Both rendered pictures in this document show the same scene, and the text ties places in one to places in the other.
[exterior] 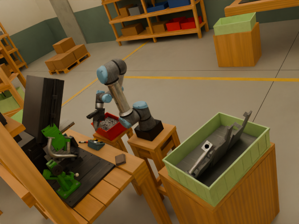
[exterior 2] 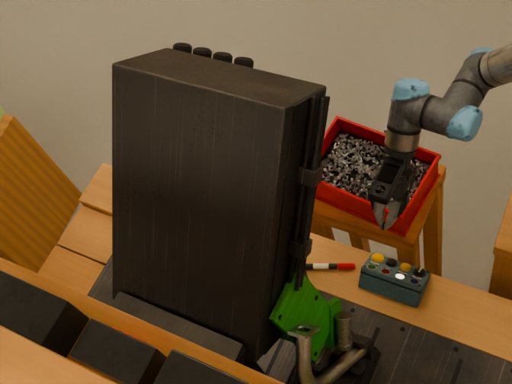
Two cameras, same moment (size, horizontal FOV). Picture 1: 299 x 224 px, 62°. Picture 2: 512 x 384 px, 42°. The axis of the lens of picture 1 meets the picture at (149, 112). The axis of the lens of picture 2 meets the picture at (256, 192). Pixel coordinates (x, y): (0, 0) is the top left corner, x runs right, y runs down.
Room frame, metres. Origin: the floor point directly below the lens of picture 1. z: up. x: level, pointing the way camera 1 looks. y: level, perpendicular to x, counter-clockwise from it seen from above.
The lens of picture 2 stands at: (1.25, 0.82, 2.45)
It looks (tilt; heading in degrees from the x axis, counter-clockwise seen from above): 57 degrees down; 355
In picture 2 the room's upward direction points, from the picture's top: 24 degrees counter-clockwise
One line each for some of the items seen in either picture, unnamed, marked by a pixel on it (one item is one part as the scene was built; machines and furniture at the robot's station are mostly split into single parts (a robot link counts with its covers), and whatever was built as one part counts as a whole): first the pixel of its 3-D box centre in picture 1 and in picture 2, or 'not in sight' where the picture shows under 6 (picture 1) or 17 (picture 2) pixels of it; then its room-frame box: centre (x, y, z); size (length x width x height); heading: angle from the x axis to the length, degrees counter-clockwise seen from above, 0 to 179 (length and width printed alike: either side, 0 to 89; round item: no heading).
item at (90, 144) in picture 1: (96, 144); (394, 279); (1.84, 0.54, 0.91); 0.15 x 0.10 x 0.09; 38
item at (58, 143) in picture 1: (53, 136); (291, 310); (1.79, 0.80, 1.17); 0.13 x 0.12 x 0.20; 38
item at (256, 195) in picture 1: (222, 193); not in sight; (1.30, -0.32, 0.39); 0.68 x 0.52 x 0.79; 118
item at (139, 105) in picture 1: (140, 110); not in sight; (1.78, 0.06, 1.11); 0.13 x 0.12 x 0.14; 120
